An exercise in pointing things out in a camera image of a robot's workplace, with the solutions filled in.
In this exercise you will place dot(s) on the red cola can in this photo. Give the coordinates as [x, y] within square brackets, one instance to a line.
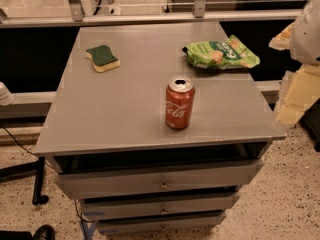
[180, 93]

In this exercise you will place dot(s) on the grey drawer cabinet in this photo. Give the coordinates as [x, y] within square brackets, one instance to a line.
[115, 120]

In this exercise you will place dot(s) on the black shoe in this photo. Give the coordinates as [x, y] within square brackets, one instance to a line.
[45, 232]

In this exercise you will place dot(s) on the bottom grey drawer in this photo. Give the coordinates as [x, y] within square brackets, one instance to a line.
[161, 222]

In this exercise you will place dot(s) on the green and yellow sponge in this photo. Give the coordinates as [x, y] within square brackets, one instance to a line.
[102, 58]

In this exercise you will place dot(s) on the grey metal railing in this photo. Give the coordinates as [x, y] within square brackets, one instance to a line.
[47, 13]

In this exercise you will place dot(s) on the top grey drawer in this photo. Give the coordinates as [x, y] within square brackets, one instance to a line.
[158, 180]

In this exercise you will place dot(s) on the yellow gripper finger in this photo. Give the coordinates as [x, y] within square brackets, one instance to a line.
[298, 92]
[282, 40]

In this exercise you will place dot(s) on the green rice chip bag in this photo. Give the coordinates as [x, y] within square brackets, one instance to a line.
[228, 54]

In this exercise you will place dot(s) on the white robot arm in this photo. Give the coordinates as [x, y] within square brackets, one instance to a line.
[300, 90]

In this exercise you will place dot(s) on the grey drawer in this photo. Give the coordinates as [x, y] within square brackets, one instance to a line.
[158, 180]
[163, 206]
[161, 222]

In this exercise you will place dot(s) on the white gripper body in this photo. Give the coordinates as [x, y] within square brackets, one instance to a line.
[307, 37]

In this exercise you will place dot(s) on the middle grey drawer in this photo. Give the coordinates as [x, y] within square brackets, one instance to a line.
[163, 206]

